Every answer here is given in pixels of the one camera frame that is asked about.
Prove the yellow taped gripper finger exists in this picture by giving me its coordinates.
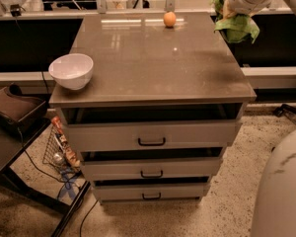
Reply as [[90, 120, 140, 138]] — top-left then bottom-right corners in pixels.
[[222, 0, 237, 20]]

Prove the green rice chip bag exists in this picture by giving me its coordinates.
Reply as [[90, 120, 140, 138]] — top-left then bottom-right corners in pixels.
[[212, 0, 259, 43]]

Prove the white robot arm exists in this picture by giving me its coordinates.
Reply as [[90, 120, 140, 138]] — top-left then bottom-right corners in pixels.
[[223, 0, 296, 237]]

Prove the white bowl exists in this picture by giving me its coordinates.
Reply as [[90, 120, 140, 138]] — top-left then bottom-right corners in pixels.
[[48, 53, 94, 90]]

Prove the dark brown bag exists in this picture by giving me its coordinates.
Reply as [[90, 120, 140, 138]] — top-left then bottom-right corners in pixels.
[[0, 84, 47, 133]]

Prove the orange fruit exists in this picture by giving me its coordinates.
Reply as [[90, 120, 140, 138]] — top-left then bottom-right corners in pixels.
[[164, 12, 177, 28]]

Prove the grey drawer cabinet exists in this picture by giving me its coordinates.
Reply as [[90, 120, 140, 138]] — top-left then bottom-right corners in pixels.
[[50, 13, 256, 190]]

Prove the black office chair base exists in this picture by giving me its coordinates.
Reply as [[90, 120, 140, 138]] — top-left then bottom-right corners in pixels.
[[273, 104, 296, 125]]

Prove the middle drawer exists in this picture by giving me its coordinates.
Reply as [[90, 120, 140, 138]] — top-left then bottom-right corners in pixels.
[[81, 157, 222, 181]]

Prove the drawer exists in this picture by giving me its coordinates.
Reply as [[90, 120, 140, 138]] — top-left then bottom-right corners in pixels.
[[63, 120, 241, 152], [81, 157, 222, 181], [93, 183, 210, 202]]

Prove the top drawer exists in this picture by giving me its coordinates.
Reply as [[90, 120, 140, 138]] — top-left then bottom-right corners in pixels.
[[63, 120, 241, 152]]

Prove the bottom drawer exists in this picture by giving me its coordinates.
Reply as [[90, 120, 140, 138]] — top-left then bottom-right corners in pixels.
[[93, 183, 210, 202]]

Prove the blue tape strip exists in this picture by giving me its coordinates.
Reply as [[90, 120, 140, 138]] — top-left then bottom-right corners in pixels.
[[56, 172, 80, 200]]

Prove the black side table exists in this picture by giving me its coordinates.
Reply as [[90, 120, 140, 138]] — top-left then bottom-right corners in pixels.
[[0, 118, 90, 237]]

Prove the wire basket with snacks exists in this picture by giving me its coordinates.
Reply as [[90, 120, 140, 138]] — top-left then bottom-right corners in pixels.
[[42, 117, 80, 174]]

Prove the black floor cable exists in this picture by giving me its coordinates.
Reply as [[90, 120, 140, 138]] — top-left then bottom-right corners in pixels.
[[78, 199, 99, 237]]

